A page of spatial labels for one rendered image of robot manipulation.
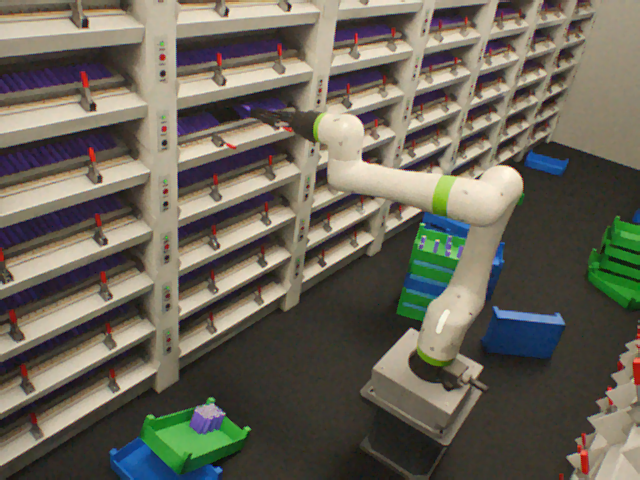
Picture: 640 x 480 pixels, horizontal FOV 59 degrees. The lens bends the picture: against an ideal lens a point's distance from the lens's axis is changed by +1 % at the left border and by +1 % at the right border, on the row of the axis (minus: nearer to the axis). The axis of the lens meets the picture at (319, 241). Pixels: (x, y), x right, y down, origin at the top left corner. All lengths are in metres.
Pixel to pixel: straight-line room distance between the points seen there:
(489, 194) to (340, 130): 0.45
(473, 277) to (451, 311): 0.15
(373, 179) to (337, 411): 0.96
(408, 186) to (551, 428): 1.25
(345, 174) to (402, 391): 0.69
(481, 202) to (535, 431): 1.16
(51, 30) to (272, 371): 1.46
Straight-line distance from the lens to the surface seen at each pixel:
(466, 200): 1.53
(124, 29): 1.53
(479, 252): 1.78
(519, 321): 2.59
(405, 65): 2.69
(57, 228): 1.72
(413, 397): 1.81
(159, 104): 1.64
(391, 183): 1.62
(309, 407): 2.21
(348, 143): 1.65
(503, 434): 2.35
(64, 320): 1.78
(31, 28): 1.45
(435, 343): 1.76
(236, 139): 1.92
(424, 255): 2.52
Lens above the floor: 1.64
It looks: 32 degrees down
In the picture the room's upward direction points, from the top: 8 degrees clockwise
